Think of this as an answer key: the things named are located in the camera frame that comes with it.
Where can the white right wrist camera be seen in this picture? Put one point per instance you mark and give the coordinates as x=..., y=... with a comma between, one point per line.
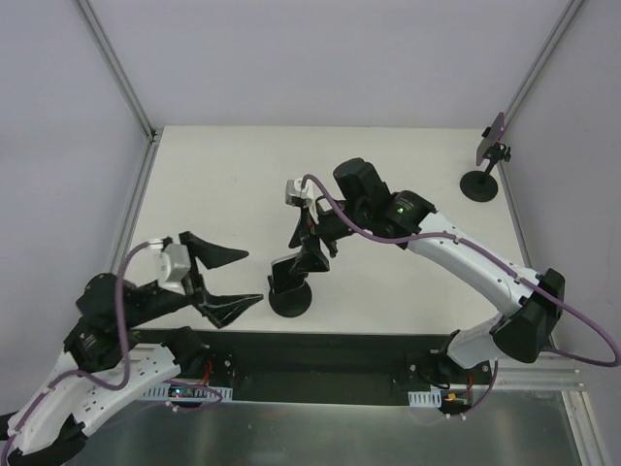
x=301, y=196

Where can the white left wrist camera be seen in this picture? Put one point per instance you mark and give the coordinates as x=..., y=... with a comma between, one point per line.
x=172, y=264

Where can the aluminium frame post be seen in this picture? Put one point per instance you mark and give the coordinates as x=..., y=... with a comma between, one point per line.
x=552, y=42
x=105, y=46

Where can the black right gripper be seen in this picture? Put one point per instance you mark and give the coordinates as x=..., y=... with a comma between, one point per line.
x=311, y=233

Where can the white cable duct left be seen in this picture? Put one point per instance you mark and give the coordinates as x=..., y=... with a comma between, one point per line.
x=180, y=393

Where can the aluminium frame post left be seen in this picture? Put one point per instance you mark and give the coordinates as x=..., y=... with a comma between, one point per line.
x=105, y=46

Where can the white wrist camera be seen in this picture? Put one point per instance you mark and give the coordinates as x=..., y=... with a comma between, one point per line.
x=301, y=196
x=172, y=264

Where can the black phone stand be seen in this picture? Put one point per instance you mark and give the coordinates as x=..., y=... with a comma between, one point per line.
x=480, y=186
x=291, y=303

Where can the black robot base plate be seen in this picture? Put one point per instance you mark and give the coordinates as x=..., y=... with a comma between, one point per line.
x=314, y=368

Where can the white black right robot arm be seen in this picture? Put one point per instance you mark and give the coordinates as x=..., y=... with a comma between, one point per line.
x=524, y=299

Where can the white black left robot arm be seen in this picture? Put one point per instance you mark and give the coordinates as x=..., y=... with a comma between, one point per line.
x=94, y=376

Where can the aluminium frame post right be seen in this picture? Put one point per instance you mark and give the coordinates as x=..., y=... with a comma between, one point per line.
x=552, y=42

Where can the white cable duct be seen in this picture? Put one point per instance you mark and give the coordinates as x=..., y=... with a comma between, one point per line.
x=180, y=393
x=425, y=399

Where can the white cable duct right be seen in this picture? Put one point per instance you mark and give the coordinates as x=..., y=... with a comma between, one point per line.
x=425, y=399

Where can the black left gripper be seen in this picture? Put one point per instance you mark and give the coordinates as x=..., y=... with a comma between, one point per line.
x=195, y=286

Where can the black smartphone silver edge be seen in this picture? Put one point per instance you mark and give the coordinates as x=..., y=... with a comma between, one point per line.
x=285, y=277

